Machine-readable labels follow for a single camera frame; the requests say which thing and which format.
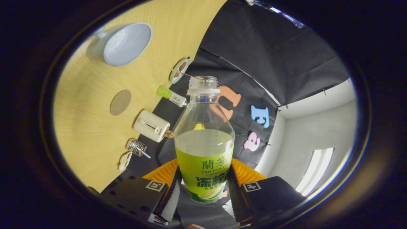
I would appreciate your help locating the slim white green bottle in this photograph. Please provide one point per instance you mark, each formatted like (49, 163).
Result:
(168, 94)

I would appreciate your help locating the brown food piece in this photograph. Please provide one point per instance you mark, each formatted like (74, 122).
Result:
(176, 75)
(182, 66)

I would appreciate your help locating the white divided dish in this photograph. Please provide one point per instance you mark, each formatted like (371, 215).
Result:
(125, 161)

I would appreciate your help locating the pale green plate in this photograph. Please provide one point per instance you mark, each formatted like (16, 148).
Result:
(173, 79)

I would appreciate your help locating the brown toast slice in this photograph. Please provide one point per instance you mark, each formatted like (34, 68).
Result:
(169, 134)

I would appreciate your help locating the white cup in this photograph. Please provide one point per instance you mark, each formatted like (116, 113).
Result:
(127, 44)

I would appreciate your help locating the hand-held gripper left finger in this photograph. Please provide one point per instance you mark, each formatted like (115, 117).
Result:
(133, 198)

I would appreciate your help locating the wooden table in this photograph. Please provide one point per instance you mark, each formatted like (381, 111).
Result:
(89, 136)

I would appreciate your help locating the ceiling light panel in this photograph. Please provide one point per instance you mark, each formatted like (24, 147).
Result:
(314, 171)

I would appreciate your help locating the white straw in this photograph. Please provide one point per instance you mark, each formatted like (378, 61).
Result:
(146, 155)

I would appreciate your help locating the black backdrop cloth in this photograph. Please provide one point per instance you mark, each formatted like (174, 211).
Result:
(270, 57)

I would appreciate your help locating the green label juice bottle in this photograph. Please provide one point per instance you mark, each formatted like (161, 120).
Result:
(203, 171)

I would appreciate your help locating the white toaster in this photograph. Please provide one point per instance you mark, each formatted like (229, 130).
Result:
(151, 125)

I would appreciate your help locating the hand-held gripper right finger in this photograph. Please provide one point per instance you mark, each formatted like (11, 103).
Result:
(273, 197)

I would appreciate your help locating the round brown coaster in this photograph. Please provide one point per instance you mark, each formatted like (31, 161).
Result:
(120, 102)

